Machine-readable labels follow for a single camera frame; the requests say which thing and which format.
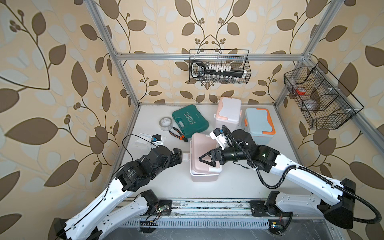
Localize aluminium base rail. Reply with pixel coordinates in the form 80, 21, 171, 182
119, 197, 337, 219

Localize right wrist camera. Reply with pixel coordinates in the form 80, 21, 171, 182
209, 128, 228, 150

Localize pink first aid box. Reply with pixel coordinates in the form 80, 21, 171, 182
182, 132, 223, 183

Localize black corrugated cable conduit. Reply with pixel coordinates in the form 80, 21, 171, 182
221, 125, 382, 224

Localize white box pink trim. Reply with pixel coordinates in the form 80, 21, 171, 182
214, 97, 242, 132

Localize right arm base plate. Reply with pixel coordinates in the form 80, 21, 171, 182
249, 191, 292, 218

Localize orange black pliers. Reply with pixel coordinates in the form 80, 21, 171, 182
169, 127, 188, 143

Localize black socket set rail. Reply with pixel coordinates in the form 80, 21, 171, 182
189, 61, 249, 78

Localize green plastic tool case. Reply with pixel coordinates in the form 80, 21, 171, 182
172, 105, 209, 139

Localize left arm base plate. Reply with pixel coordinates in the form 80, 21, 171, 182
141, 190, 173, 216

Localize grey duct tape roll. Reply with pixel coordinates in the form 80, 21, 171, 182
159, 117, 174, 132

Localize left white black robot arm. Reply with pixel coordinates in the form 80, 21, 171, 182
54, 146, 183, 240

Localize wire basket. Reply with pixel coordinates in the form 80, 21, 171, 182
189, 49, 252, 85
284, 62, 364, 130

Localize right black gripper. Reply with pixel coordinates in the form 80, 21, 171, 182
199, 144, 250, 166

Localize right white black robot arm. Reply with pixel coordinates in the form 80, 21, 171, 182
199, 128, 356, 230

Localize red tape roll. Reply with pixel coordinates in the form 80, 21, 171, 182
296, 87, 307, 96

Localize right wire basket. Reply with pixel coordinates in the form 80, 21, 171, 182
284, 62, 364, 130

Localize back wire basket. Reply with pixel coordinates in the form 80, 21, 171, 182
189, 49, 252, 85

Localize blue box orange trim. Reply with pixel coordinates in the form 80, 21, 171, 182
242, 108, 276, 145

